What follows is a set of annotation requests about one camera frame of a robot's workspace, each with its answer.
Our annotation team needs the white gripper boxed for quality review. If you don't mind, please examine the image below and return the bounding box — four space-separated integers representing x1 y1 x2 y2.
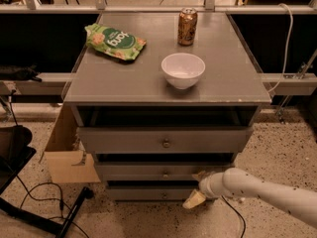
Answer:
182 171 229 209

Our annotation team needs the grey drawer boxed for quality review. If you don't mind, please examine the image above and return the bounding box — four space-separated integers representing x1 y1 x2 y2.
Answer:
95 153 234 181
77 107 253 154
107 180 198 201

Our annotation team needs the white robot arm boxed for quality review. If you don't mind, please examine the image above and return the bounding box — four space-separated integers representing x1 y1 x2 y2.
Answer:
182 168 317 228

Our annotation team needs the grey drawer cabinet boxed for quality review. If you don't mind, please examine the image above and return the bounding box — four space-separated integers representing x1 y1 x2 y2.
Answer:
62 11 272 203

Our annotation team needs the grey bottom drawer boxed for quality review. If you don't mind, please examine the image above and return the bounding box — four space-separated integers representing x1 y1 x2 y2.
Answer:
107 180 198 201

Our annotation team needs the grey top drawer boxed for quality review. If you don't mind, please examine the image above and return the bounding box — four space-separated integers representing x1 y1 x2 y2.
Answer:
77 107 253 154

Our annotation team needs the white bowl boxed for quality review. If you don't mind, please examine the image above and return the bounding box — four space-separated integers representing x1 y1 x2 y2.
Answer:
160 53 205 89

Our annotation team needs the cardboard box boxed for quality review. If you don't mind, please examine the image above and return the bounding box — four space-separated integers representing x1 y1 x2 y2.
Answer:
44 105 100 183

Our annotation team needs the black stand base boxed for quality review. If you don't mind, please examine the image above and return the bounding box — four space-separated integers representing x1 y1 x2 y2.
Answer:
0 186 95 238

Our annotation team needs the green snack bag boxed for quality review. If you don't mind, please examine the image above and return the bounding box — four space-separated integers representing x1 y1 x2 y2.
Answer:
85 23 147 60

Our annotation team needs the brown soda can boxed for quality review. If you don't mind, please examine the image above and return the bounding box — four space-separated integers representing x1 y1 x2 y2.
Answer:
177 8 198 46

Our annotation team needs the black chair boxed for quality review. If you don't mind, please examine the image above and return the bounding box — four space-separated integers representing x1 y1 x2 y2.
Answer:
0 125 36 193

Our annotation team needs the white cable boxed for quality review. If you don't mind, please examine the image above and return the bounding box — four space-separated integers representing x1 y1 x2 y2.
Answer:
266 3 295 94

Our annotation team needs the black floor cable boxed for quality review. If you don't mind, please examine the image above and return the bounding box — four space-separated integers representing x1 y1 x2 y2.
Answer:
6 89 91 238

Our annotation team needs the black cloth on rail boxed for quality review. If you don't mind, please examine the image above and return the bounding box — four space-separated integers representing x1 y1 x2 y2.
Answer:
0 64 42 82

